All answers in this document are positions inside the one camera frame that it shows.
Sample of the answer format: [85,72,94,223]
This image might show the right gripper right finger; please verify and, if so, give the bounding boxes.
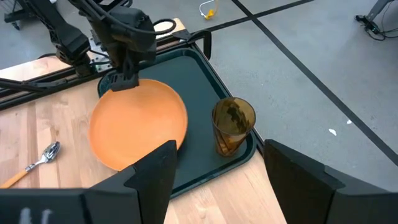
[263,139,398,224]

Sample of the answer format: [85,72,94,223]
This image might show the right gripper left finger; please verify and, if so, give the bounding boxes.
[0,139,178,224]

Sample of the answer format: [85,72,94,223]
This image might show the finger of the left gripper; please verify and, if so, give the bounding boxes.
[110,55,140,92]

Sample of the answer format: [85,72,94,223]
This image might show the orange plate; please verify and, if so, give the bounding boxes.
[88,78,189,172]

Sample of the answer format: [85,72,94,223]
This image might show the amber faceted plastic cup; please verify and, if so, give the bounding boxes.
[211,96,257,157]

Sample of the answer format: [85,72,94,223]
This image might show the dark green plastic tray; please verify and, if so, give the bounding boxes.
[97,47,257,199]

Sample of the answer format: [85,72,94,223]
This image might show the white floor cable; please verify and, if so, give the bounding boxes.
[198,0,215,18]

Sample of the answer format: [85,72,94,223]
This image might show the black frame corner clamp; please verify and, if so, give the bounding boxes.
[172,29,213,60]

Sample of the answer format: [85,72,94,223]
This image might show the orange-handled metal spoon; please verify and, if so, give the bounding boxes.
[0,141,62,190]

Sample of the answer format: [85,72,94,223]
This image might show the black aluminium table frame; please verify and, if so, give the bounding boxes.
[0,30,195,111]

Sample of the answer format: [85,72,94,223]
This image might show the black floor stand with cables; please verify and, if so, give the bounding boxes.
[354,0,398,42]

